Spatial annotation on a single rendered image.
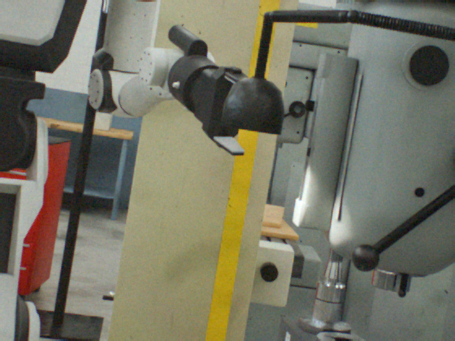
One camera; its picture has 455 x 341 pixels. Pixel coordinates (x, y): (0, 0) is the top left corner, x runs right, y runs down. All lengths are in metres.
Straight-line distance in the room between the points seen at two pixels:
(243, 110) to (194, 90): 0.44
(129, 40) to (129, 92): 0.12
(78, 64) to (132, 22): 8.34
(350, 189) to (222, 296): 1.87
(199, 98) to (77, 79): 8.67
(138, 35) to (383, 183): 0.87
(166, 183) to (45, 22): 1.27
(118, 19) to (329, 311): 0.68
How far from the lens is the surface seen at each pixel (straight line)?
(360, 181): 1.04
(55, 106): 10.12
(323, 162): 1.08
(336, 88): 1.08
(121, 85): 1.78
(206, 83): 1.43
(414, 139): 1.03
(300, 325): 1.55
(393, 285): 1.12
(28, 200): 1.63
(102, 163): 10.12
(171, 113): 2.80
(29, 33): 1.63
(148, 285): 2.87
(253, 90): 1.03
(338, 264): 1.54
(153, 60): 1.54
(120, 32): 1.78
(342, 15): 0.93
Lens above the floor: 1.49
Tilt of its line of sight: 3 degrees down
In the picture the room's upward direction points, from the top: 9 degrees clockwise
